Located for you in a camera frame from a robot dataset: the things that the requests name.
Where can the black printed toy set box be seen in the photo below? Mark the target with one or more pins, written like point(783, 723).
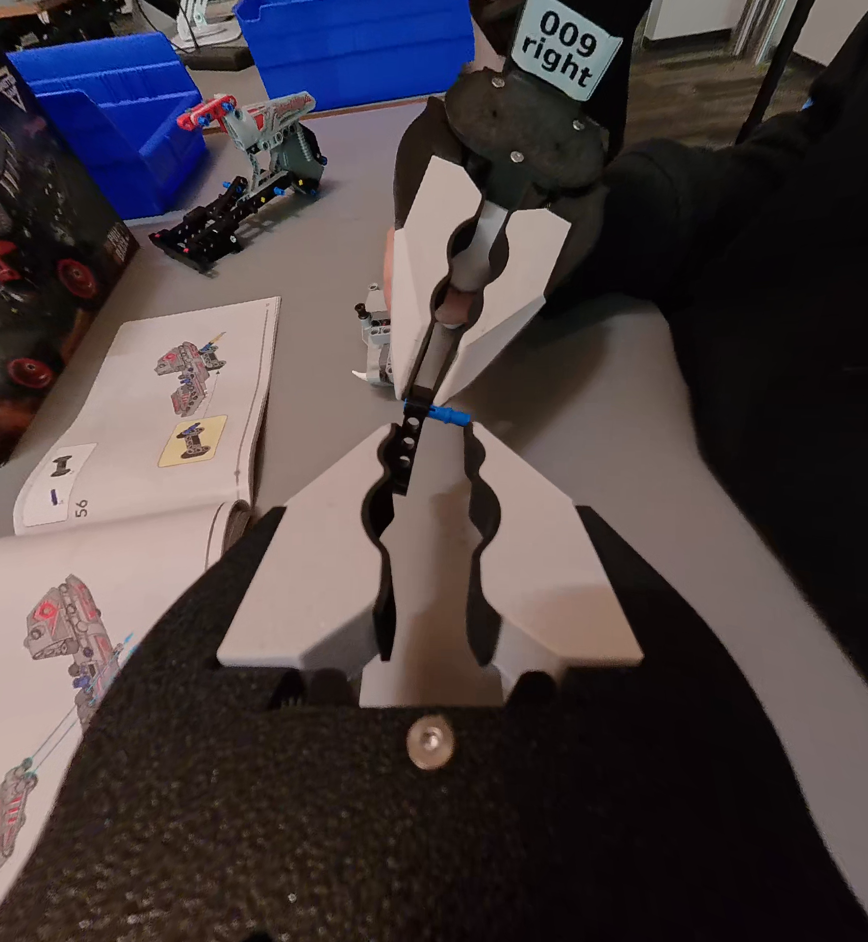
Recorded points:
point(29, 243)

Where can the person's right forearm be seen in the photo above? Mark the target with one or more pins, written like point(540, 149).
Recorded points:
point(699, 221)

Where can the black toy brick frame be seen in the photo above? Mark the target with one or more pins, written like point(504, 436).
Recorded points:
point(416, 421)

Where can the black metal pole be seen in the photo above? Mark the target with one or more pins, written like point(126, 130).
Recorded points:
point(772, 73)

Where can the white hobby robot arm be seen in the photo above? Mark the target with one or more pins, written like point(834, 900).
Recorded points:
point(202, 22)

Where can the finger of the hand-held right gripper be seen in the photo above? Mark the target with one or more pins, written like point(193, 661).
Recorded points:
point(419, 221)
point(522, 272)

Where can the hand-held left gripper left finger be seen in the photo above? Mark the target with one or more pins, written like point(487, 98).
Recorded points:
point(309, 589)

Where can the blue storage bin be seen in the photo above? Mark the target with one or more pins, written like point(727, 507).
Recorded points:
point(346, 51)
point(132, 147)

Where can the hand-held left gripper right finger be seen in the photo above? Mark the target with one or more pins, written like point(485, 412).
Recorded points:
point(559, 589)

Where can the toy brick instruction booklet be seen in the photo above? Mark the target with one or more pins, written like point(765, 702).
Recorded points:
point(147, 412)

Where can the person's right hand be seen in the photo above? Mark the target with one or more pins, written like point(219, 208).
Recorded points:
point(452, 309)

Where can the black grey toy brick chassis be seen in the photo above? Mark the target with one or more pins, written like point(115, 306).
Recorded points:
point(294, 154)

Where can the grey toy brick shark head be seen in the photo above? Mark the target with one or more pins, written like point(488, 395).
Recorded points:
point(376, 331)

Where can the person's black hoodie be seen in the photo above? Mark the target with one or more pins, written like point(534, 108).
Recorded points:
point(809, 478)

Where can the blue toy brick pin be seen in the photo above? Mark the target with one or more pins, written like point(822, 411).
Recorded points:
point(449, 414)

